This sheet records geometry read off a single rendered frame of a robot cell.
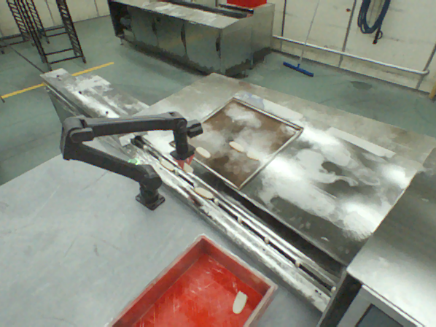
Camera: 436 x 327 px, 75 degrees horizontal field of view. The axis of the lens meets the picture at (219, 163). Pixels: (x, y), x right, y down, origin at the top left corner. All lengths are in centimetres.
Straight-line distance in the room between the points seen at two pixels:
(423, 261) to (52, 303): 109
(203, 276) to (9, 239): 83
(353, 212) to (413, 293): 65
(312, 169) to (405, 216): 67
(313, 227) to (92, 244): 88
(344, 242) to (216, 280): 48
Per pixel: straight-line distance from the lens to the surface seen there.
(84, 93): 222
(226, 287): 107
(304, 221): 118
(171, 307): 106
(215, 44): 398
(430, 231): 73
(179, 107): 203
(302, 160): 137
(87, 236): 132
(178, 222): 125
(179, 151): 124
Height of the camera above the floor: 179
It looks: 40 degrees down
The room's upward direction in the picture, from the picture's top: 2 degrees counter-clockwise
